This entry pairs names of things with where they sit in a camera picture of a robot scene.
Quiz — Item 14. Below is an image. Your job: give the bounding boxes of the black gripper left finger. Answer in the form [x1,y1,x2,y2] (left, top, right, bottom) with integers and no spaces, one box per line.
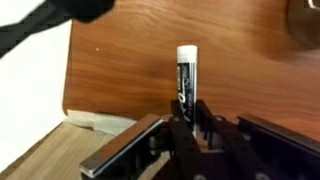
[79,98,215,180]

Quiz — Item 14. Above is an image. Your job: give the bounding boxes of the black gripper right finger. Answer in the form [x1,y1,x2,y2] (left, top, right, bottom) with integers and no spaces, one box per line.
[195,99,320,180]

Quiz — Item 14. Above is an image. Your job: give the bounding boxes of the black marker with white cap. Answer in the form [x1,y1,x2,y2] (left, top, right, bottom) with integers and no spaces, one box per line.
[175,44,199,138]

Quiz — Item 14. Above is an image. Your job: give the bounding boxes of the small steel pot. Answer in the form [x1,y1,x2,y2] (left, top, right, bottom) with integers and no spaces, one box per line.
[285,0,320,52]

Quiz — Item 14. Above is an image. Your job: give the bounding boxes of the light wooden board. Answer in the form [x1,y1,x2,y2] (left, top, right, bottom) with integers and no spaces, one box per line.
[4,120,134,180]

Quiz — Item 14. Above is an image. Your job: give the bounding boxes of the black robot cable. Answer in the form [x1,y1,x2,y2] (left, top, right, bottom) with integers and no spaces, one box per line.
[0,0,116,60]

